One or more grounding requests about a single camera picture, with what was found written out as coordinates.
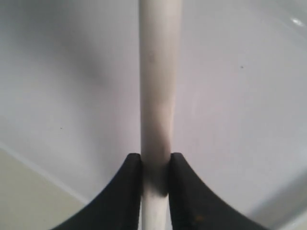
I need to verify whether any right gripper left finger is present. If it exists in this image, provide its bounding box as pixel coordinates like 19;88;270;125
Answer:
54;153;142;230

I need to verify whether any white drumstick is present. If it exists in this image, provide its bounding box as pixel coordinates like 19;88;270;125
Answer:
138;0;182;230

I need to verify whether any white plastic tray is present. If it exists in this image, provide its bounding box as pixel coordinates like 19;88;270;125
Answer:
0;0;307;230

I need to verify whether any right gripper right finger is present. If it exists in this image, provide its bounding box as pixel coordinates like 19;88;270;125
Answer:
168;153;264;230

